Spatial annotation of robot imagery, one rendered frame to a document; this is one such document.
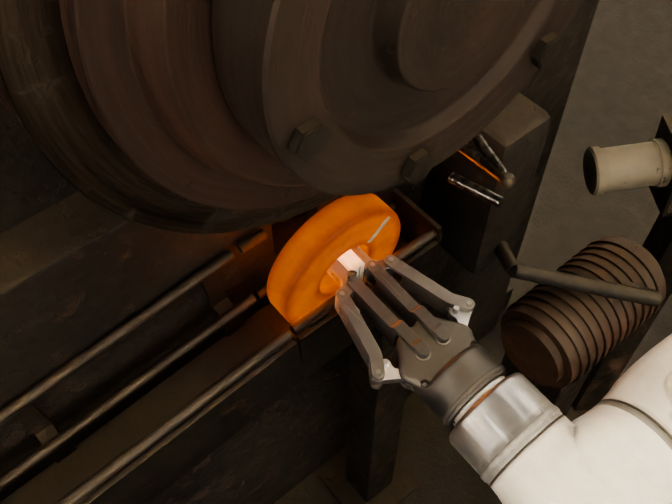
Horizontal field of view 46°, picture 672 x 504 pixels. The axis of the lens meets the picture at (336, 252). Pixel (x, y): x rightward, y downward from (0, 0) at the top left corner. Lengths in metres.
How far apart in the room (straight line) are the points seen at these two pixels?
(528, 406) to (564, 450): 0.05
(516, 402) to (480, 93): 0.27
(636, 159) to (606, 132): 1.06
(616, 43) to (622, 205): 0.58
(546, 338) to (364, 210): 0.38
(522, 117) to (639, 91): 1.35
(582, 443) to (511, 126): 0.34
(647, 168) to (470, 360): 0.41
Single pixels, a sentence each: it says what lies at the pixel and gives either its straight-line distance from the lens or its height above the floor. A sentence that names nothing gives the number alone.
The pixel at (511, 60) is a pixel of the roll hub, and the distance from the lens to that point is 0.56.
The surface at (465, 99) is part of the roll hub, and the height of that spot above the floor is 1.02.
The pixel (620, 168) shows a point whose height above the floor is 0.69.
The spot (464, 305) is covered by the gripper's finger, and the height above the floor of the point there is 0.76.
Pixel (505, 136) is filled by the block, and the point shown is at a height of 0.80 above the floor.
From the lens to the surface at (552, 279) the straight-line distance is 1.00.
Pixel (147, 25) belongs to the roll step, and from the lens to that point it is 0.41.
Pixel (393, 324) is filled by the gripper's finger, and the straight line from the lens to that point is 0.73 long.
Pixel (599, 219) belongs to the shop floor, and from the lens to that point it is 1.87.
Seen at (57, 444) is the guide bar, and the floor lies 0.68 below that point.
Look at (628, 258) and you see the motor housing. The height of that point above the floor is 0.53.
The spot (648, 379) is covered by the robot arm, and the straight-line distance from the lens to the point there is 0.73.
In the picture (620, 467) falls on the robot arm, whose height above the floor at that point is 0.78.
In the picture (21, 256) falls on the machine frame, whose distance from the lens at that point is 0.68.
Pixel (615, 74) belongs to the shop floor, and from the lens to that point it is 2.24.
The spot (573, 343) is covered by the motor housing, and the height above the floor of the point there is 0.52.
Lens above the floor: 1.38
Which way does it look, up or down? 54 degrees down
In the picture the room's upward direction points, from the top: straight up
